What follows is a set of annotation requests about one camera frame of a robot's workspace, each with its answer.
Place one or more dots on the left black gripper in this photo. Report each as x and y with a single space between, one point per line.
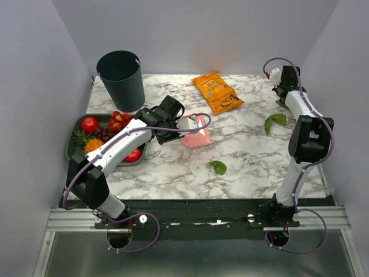
162 140

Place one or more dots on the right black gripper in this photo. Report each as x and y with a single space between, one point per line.
275 89

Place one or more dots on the green paper scrap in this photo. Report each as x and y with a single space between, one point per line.
219 167
281 104
280 119

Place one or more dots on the pink dustpan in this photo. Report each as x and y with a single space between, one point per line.
199 139

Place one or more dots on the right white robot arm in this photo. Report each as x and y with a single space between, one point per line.
308 145

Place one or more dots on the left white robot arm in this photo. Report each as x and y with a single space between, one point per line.
87 173

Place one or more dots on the red apple front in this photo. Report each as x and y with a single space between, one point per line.
133 156

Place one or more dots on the red apple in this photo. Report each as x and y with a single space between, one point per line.
133 156
89 125

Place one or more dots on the red cherry bunch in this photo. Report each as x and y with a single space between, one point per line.
118 121

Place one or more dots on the dark grape bunch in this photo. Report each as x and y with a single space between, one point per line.
104 134

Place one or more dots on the orange chips bag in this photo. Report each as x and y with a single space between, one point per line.
219 95

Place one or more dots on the red apple back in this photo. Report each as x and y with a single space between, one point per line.
89 125

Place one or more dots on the dark grey waste bin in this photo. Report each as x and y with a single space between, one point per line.
120 72

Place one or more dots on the grey fruit tray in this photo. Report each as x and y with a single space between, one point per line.
74 144

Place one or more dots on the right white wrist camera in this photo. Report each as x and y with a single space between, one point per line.
275 76

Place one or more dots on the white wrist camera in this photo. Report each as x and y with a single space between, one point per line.
275 76
187 125

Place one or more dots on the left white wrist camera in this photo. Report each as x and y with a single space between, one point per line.
187 125

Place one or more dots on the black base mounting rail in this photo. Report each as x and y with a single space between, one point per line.
192 220

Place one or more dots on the aluminium frame rail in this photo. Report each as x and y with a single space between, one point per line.
82 220

